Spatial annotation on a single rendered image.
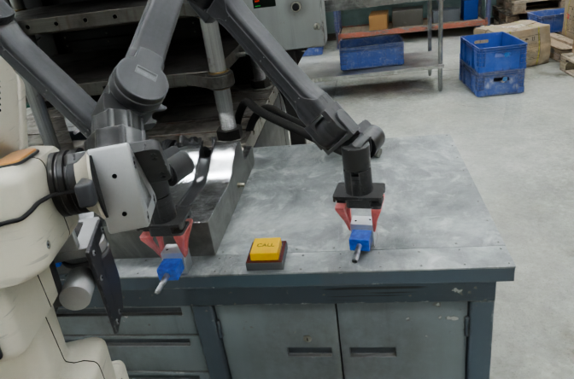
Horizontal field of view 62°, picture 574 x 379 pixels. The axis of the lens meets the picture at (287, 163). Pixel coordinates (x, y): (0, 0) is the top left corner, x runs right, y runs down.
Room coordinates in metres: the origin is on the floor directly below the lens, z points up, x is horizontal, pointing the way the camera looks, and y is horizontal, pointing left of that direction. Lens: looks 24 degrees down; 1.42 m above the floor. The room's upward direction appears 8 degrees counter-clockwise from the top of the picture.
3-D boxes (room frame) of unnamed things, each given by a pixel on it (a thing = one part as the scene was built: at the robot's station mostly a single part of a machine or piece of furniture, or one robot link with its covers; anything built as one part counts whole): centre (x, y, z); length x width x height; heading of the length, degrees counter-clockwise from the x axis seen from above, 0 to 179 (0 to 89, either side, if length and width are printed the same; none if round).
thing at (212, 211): (1.19, 0.27, 0.87); 0.50 x 0.26 x 0.14; 170
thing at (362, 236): (0.86, -0.13, 0.83); 0.13 x 0.05 x 0.05; 159
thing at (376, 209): (0.89, -0.15, 0.88); 0.07 x 0.07 x 0.09; 69
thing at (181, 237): (0.88, 0.26, 0.89); 0.07 x 0.07 x 0.09; 78
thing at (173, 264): (0.85, 0.28, 0.83); 0.13 x 0.05 x 0.05; 168
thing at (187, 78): (2.17, 0.69, 0.96); 1.29 x 0.83 x 0.18; 80
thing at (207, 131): (2.17, 0.70, 0.76); 1.30 x 0.84 x 0.07; 80
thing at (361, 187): (0.89, -0.14, 0.95); 0.10 x 0.07 x 0.07; 69
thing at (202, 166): (1.18, 0.29, 0.92); 0.35 x 0.16 x 0.09; 170
